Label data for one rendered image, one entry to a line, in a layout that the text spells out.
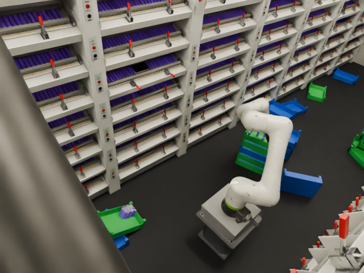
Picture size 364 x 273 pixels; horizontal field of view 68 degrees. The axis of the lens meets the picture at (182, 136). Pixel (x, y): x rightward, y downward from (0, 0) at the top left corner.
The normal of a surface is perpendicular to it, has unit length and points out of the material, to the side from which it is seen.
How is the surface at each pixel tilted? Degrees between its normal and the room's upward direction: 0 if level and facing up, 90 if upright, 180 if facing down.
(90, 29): 90
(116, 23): 22
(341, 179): 0
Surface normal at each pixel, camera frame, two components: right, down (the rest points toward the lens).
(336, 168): 0.07, -0.73
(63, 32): 0.30, -0.47
